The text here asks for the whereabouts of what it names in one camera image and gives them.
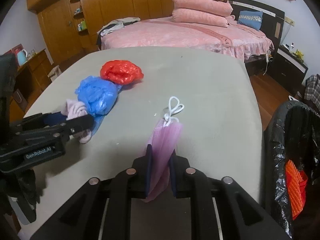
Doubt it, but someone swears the light pink cloth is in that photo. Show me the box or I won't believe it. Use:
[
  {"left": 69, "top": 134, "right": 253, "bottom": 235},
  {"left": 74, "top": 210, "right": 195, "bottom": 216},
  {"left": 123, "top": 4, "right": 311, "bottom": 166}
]
[{"left": 61, "top": 99, "right": 92, "bottom": 144}]

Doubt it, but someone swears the orange knit cloth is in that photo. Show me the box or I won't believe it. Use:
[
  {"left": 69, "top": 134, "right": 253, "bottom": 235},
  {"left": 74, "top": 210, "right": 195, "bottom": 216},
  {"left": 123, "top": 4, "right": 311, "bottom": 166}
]
[{"left": 285, "top": 160, "right": 308, "bottom": 220}]

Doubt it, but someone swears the pink face mask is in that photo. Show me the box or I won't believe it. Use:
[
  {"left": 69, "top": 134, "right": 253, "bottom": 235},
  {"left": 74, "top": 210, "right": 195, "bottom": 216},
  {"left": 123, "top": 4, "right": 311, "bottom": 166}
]
[{"left": 143, "top": 96, "right": 184, "bottom": 203}]

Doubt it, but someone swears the blue plastic bag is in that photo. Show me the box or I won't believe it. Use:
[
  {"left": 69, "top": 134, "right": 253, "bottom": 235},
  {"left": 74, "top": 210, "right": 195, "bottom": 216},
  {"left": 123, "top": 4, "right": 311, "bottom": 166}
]
[{"left": 75, "top": 76, "right": 123, "bottom": 135}]

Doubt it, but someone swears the white wooden stool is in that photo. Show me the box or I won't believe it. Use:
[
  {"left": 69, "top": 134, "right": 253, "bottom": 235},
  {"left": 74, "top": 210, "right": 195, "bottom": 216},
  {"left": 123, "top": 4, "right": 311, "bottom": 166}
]
[{"left": 48, "top": 65, "right": 62, "bottom": 82}]

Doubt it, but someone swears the red plastic bag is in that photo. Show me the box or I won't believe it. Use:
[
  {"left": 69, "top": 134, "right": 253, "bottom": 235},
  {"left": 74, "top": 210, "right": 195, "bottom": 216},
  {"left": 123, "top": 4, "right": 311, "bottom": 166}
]
[{"left": 100, "top": 60, "right": 144, "bottom": 85}]

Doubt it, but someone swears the blue kettle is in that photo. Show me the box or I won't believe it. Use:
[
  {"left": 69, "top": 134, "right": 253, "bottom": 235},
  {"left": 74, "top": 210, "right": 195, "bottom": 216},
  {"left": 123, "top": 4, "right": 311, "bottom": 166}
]
[{"left": 16, "top": 49, "right": 28, "bottom": 66}]

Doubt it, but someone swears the wooden wardrobe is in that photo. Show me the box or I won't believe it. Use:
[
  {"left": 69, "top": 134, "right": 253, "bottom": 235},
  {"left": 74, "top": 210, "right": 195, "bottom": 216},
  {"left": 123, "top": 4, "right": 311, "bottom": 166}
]
[{"left": 27, "top": 0, "right": 173, "bottom": 64}]

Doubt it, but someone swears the clothes pile on bed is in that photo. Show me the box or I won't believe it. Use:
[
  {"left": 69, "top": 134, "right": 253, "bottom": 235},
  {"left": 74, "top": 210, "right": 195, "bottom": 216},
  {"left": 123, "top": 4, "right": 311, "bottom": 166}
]
[{"left": 96, "top": 17, "right": 140, "bottom": 48}]

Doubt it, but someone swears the plaid shirt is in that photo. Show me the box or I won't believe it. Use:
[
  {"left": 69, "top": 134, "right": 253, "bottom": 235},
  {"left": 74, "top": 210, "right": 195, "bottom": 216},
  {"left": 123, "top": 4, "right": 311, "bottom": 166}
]
[{"left": 304, "top": 74, "right": 320, "bottom": 109}]

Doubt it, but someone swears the black nightstand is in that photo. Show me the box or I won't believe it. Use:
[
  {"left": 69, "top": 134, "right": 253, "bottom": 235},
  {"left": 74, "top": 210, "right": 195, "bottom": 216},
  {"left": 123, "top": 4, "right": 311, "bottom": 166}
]
[{"left": 267, "top": 46, "right": 308, "bottom": 96}]

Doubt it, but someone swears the lower pink pillow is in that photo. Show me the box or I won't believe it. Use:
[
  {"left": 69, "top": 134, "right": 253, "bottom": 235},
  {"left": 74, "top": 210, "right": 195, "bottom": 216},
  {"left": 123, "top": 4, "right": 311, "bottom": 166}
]
[{"left": 172, "top": 8, "right": 228, "bottom": 28}]

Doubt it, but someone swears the pink bed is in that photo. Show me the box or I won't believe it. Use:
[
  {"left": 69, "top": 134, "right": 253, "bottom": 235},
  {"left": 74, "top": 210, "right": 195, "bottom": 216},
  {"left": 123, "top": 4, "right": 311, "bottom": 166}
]
[{"left": 101, "top": 15, "right": 274, "bottom": 62}]

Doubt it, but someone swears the black headboard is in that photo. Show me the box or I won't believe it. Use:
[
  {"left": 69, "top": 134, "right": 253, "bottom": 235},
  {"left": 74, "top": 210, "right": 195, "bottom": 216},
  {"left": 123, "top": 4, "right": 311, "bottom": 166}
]
[{"left": 228, "top": 0, "right": 285, "bottom": 51}]

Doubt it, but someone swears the blue cushion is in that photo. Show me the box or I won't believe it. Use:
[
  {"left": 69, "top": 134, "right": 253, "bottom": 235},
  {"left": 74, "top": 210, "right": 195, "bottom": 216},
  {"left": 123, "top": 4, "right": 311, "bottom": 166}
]
[{"left": 237, "top": 10, "right": 263, "bottom": 30}]

